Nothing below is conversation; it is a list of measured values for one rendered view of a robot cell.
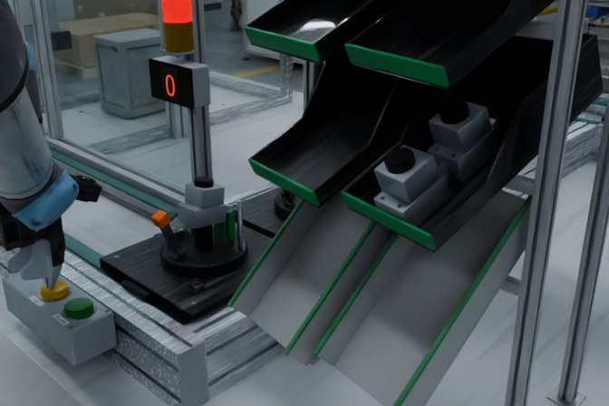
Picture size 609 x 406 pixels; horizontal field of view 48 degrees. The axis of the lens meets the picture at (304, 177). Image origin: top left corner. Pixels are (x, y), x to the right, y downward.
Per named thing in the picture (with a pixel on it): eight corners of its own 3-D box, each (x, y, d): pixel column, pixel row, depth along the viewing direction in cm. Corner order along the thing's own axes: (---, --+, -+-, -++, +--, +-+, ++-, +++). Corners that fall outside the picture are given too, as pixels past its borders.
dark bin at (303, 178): (319, 209, 75) (295, 158, 71) (255, 174, 85) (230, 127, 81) (481, 72, 85) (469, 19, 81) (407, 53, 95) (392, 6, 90)
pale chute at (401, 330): (411, 429, 72) (391, 417, 69) (333, 365, 82) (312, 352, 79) (551, 209, 75) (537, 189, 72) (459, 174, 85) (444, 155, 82)
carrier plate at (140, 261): (192, 326, 95) (190, 314, 95) (100, 268, 111) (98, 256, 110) (309, 265, 112) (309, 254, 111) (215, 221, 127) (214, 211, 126)
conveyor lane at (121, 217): (197, 379, 99) (192, 321, 95) (-39, 211, 152) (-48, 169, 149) (327, 302, 118) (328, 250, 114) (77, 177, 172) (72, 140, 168)
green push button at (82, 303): (74, 327, 95) (72, 315, 94) (60, 316, 97) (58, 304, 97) (100, 315, 98) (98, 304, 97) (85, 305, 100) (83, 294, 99)
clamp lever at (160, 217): (176, 256, 105) (157, 220, 100) (168, 252, 106) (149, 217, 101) (193, 242, 106) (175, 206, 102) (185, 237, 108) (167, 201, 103)
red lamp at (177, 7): (174, 24, 114) (172, -6, 113) (157, 21, 118) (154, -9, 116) (198, 20, 118) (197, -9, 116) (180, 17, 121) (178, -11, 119)
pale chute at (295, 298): (307, 366, 81) (285, 354, 78) (248, 316, 91) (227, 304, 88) (436, 175, 85) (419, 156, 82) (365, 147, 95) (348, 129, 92)
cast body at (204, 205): (194, 229, 104) (196, 185, 102) (177, 221, 107) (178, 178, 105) (236, 219, 110) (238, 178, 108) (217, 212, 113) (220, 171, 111)
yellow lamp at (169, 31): (177, 53, 116) (174, 24, 115) (159, 50, 120) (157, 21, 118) (199, 49, 120) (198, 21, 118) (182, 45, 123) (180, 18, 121)
